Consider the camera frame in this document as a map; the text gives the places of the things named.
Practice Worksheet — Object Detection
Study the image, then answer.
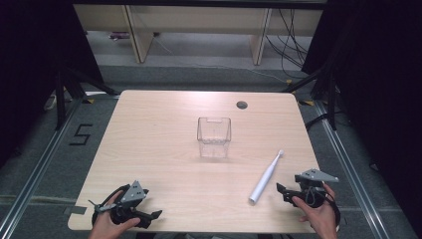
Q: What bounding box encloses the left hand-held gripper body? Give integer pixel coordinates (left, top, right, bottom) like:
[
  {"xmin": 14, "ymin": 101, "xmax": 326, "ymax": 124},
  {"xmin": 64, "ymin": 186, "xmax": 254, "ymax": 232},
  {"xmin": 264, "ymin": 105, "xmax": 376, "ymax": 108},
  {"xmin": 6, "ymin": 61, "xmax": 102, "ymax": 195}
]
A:
[{"xmin": 88, "ymin": 179, "xmax": 150, "ymax": 230}]

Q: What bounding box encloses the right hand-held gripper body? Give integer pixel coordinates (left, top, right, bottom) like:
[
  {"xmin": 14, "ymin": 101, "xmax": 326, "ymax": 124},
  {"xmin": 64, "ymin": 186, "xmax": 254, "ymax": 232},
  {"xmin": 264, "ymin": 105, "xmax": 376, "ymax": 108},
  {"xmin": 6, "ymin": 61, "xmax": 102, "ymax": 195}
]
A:
[{"xmin": 293, "ymin": 168, "xmax": 340, "ymax": 209}]

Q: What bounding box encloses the person's right hand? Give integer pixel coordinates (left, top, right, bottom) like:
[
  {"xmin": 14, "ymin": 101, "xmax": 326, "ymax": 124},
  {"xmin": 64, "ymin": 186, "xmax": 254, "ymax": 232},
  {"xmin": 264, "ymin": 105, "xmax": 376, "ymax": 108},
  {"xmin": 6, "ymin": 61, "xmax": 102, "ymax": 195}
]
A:
[{"xmin": 292, "ymin": 183, "xmax": 339, "ymax": 239}]

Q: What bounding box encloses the person's left hand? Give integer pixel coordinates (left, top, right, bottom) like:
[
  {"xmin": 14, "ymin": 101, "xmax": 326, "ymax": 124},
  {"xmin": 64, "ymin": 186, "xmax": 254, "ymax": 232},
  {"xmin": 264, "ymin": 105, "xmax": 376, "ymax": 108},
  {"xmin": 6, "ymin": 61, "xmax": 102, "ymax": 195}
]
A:
[{"xmin": 88, "ymin": 190, "xmax": 142, "ymax": 239}]

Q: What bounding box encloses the white electric toothbrush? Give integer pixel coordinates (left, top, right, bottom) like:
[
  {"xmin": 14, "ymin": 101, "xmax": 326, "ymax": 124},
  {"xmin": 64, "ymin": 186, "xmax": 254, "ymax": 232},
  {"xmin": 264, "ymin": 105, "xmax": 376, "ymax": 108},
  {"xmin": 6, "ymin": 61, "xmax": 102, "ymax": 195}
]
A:
[{"xmin": 248, "ymin": 148, "xmax": 286, "ymax": 206}]

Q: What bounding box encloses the clear plastic container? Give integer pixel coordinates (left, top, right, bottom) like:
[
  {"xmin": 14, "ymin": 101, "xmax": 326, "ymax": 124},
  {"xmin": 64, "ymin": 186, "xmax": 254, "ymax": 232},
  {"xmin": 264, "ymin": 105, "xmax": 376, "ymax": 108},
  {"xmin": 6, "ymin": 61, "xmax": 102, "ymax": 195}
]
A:
[{"xmin": 196, "ymin": 116, "xmax": 233, "ymax": 159}]

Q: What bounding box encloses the black metal stand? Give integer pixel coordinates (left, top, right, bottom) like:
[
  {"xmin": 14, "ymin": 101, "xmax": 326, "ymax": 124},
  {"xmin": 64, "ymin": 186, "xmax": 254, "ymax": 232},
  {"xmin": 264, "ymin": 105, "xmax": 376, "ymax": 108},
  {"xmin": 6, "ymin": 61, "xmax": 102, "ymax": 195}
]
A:
[
  {"xmin": 281, "ymin": 65, "xmax": 340, "ymax": 131},
  {"xmin": 53, "ymin": 65, "xmax": 121, "ymax": 131}
]

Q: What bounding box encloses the dark curtain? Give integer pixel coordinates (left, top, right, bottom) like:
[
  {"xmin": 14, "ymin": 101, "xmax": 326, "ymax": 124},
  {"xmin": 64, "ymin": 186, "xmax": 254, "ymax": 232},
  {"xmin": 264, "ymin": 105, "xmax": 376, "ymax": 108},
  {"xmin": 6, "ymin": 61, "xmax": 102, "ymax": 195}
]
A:
[
  {"xmin": 301, "ymin": 0, "xmax": 422, "ymax": 230},
  {"xmin": 0, "ymin": 0, "xmax": 106, "ymax": 168}
]

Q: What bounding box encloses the small pink object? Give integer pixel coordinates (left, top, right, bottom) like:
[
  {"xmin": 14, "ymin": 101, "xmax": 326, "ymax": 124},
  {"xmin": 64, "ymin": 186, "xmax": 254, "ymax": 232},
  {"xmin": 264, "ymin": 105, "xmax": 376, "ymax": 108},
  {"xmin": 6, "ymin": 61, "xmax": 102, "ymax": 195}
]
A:
[{"xmin": 108, "ymin": 31, "xmax": 131, "ymax": 42}]

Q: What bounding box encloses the light wooden desk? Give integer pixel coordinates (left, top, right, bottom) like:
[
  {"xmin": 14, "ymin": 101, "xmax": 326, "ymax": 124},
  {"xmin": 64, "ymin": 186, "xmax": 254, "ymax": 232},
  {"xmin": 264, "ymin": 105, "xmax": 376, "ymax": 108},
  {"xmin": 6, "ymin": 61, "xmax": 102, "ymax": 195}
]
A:
[{"xmin": 73, "ymin": 3, "xmax": 324, "ymax": 66}]

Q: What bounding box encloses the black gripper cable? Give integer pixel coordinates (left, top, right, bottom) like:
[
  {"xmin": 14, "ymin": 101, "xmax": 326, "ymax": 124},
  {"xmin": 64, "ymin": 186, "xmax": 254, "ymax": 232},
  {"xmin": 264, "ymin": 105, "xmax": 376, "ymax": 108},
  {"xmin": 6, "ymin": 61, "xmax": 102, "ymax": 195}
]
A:
[
  {"xmin": 322, "ymin": 190, "xmax": 342, "ymax": 233},
  {"xmin": 91, "ymin": 183, "xmax": 131, "ymax": 227}
]

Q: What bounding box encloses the metal floor rail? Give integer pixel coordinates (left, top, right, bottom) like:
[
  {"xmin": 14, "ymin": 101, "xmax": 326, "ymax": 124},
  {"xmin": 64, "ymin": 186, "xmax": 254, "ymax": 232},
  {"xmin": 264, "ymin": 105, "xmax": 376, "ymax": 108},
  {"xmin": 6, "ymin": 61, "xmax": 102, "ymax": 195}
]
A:
[
  {"xmin": 313, "ymin": 99, "xmax": 392, "ymax": 239},
  {"xmin": 0, "ymin": 97, "xmax": 85, "ymax": 239}
]

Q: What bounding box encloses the black cable bundle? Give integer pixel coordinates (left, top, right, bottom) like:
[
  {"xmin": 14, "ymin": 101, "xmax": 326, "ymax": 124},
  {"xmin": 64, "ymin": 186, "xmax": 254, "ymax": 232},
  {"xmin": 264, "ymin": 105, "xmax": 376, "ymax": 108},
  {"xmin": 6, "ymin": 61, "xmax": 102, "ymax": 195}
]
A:
[{"xmin": 264, "ymin": 8, "xmax": 311, "ymax": 80}]

